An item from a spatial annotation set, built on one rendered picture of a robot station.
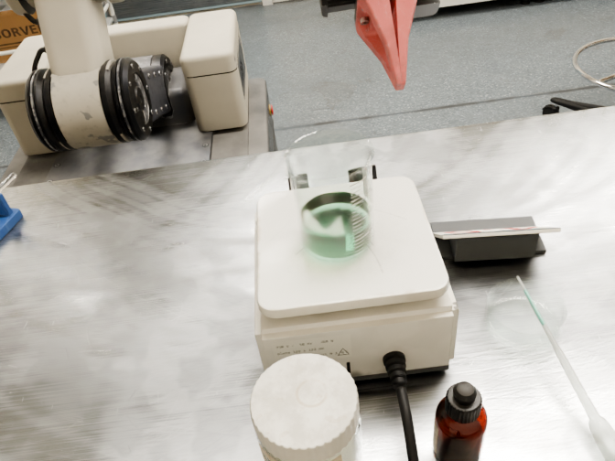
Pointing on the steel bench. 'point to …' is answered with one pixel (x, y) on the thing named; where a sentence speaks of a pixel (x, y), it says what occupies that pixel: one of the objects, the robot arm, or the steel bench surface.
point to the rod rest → (7, 217)
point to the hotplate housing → (365, 336)
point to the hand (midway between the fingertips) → (398, 77)
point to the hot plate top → (266, 264)
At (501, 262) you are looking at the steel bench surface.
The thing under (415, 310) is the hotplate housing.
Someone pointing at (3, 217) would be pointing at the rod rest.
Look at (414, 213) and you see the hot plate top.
